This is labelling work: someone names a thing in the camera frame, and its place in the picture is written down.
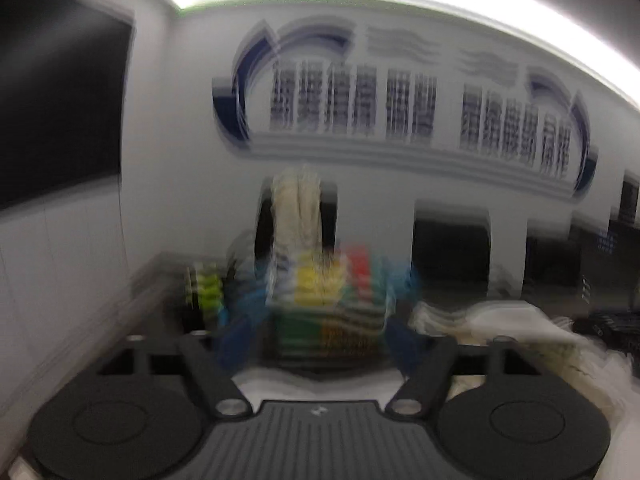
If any yellow-green object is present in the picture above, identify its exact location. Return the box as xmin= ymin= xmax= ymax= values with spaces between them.
xmin=184 ymin=262 xmax=224 ymax=318

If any black wall screen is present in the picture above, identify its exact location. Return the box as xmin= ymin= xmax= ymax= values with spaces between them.
xmin=0 ymin=0 xmax=134 ymax=208

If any white terry towel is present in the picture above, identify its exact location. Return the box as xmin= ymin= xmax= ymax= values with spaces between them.
xmin=234 ymin=301 xmax=636 ymax=425

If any black office chair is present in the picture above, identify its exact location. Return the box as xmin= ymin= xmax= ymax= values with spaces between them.
xmin=411 ymin=200 xmax=491 ymax=309
xmin=523 ymin=232 xmax=582 ymax=288

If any cream cloth on chair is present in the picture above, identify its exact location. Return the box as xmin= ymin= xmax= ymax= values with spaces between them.
xmin=271 ymin=166 xmax=322 ymax=259

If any green zipper bag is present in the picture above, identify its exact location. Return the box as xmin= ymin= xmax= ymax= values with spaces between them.
xmin=226 ymin=246 xmax=421 ymax=362

